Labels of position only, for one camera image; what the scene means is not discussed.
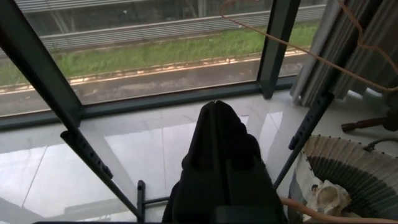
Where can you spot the window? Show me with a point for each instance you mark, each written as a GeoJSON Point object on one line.
{"type": "Point", "coordinates": [276, 46]}

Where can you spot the beige curtain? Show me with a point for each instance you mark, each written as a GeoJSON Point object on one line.
{"type": "Point", "coordinates": [314, 77]}

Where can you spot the white laundry basket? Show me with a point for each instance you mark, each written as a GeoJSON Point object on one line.
{"type": "Point", "coordinates": [357, 174]}

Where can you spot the cream printed garment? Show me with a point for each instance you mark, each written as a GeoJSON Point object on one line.
{"type": "Point", "coordinates": [329, 196]}

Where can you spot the pink clothes hanger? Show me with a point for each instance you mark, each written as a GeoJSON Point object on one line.
{"type": "Point", "coordinates": [311, 55]}

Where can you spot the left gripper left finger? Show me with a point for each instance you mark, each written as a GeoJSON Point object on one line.
{"type": "Point", "coordinates": [199, 186]}

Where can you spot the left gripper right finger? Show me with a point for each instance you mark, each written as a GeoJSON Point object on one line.
{"type": "Point", "coordinates": [242, 186]}

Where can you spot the black clothes rack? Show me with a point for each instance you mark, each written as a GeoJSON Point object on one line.
{"type": "Point", "coordinates": [93, 158]}

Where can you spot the black garment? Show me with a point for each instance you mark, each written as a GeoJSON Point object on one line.
{"type": "Point", "coordinates": [167, 213]}

